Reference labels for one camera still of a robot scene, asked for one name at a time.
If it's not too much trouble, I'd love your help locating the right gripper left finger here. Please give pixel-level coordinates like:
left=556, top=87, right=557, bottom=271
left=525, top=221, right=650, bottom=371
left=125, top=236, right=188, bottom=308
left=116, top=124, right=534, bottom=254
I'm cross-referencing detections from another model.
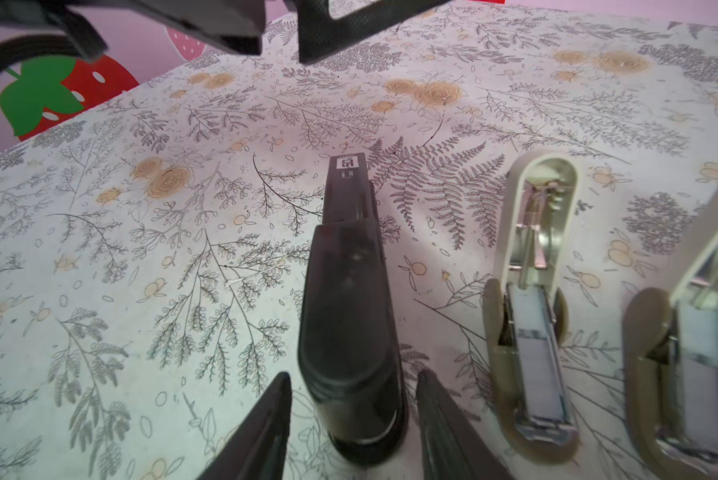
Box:
left=199, top=372, right=292, bottom=480

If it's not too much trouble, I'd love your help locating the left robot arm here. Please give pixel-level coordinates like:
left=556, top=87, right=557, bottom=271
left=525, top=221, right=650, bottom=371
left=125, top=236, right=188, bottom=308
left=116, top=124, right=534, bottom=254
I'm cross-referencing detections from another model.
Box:
left=0, top=0, right=441, bottom=73

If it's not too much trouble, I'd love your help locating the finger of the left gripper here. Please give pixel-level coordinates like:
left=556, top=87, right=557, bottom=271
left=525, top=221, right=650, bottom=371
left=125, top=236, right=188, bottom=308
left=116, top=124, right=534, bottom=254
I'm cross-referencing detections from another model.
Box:
left=127, top=0, right=266, bottom=55
left=289, top=0, right=446, bottom=65

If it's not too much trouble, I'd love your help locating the black stapler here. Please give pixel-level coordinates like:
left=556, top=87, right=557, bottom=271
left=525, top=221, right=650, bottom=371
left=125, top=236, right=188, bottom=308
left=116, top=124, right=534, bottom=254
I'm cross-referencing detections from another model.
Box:
left=297, top=153, right=408, bottom=466

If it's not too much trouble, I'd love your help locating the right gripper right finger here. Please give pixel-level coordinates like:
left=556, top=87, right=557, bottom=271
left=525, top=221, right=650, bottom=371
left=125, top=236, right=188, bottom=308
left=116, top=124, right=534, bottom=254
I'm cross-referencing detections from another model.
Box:
left=416, top=370, right=512, bottom=480

